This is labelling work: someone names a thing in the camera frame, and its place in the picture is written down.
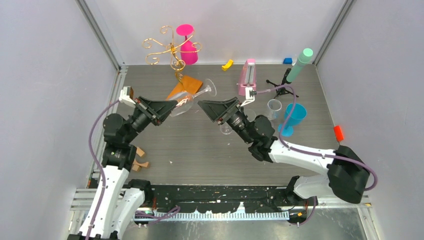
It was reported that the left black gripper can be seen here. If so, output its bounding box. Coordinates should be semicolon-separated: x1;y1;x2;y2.
123;96;177;144

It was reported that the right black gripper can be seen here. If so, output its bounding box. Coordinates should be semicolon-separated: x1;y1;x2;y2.
198;97;254;145

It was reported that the clear wine glass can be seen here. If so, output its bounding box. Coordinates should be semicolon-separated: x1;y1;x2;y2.
169;78;217;117
267;99;283;120
219;123;233;135

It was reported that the clear wine glass back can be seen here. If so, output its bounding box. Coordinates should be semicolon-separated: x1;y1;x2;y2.
169;78;217;117

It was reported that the pink wine glass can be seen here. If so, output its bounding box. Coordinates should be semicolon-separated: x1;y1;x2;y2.
176;24;198;65

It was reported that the blue wine glass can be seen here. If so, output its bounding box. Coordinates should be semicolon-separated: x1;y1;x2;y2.
277;103;308;137

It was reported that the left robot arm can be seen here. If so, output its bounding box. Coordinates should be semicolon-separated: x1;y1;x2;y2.
67;97;178;240

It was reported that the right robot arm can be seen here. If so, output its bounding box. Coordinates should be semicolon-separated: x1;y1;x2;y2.
198;97;373;205

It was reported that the orange wooden rack base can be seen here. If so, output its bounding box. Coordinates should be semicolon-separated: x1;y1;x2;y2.
166;75;203;100

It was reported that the yellow block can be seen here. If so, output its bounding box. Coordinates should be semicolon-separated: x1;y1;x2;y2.
221;59;234;72

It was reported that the curved wooden block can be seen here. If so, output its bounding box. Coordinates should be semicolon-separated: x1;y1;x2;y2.
132;160;150;170

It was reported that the black tripod mic stand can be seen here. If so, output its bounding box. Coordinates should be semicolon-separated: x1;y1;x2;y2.
265;68;300;100

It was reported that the blue block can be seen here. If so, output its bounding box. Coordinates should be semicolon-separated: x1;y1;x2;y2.
283;57;293;65

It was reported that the red block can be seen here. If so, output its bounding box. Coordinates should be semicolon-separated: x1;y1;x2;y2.
333;125;344;142

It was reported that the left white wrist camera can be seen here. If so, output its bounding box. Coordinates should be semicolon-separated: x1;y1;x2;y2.
118;86;136;108

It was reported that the gold wire glass rack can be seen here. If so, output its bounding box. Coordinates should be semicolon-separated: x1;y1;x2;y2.
141;25;203;83

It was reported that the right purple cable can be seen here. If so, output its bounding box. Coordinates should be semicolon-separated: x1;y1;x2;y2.
255;84;379;228

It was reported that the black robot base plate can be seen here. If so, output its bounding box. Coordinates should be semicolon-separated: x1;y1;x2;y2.
142;184;318;214

